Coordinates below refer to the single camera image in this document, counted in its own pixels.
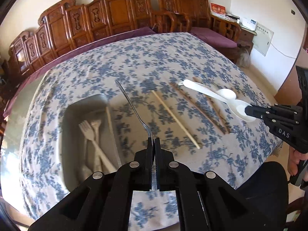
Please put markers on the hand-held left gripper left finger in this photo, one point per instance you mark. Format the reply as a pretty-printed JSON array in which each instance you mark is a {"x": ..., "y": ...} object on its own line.
[{"x": 146, "y": 158}]

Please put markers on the carved wooden armchair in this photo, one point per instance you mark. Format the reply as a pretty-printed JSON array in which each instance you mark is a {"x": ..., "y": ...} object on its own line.
[{"x": 187, "y": 2}]

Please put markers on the wooden side table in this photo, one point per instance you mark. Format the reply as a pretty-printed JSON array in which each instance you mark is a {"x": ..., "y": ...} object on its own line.
[{"x": 245, "y": 37}]

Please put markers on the person's right hand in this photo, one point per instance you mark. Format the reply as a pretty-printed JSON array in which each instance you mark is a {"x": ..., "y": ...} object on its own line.
[{"x": 293, "y": 161}]

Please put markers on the white tabletop device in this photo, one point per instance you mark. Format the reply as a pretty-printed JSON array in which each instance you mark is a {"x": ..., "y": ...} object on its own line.
[{"x": 249, "y": 24}]

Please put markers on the white plastic spoon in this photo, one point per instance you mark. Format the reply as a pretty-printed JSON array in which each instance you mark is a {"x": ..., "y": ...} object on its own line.
[
  {"x": 240, "y": 109},
  {"x": 226, "y": 93}
]

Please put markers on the brown wooden chopstick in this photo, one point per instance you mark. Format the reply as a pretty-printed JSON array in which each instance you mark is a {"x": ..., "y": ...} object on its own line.
[
  {"x": 217, "y": 112},
  {"x": 199, "y": 108}
]

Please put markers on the rectangular metal tray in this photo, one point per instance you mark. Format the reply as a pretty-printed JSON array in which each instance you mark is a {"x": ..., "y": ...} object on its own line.
[{"x": 72, "y": 130}]

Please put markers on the white wall electrical panel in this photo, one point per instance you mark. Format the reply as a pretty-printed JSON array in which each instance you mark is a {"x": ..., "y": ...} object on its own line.
[{"x": 263, "y": 38}]

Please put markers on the grey fluffy bundle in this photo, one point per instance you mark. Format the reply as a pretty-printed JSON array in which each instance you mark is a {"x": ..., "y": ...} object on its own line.
[{"x": 243, "y": 57}]

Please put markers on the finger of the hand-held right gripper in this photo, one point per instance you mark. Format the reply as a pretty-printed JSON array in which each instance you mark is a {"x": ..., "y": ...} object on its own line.
[
  {"x": 279, "y": 120},
  {"x": 264, "y": 110}
]

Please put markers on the long purple bench cushion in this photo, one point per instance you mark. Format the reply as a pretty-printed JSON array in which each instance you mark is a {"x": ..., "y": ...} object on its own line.
[{"x": 72, "y": 54}]

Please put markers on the blue floral tablecloth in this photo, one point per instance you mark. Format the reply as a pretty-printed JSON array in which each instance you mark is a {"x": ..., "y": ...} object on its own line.
[{"x": 144, "y": 60}]

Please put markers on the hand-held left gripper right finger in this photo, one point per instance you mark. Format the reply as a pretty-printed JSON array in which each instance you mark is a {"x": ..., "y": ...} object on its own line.
[{"x": 161, "y": 158}]

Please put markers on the purple armchair cushion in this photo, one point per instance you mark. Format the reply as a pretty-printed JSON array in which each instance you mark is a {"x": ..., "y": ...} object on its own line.
[{"x": 214, "y": 37}]

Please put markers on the carved wooden sofa bench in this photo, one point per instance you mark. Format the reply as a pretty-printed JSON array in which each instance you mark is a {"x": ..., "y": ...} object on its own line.
[{"x": 84, "y": 21}]

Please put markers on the white plastic fork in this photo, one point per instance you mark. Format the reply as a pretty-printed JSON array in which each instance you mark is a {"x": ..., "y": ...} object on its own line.
[{"x": 85, "y": 130}]

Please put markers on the person's dark pants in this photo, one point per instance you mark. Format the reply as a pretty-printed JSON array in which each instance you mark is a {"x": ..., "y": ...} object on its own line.
[{"x": 262, "y": 187}]

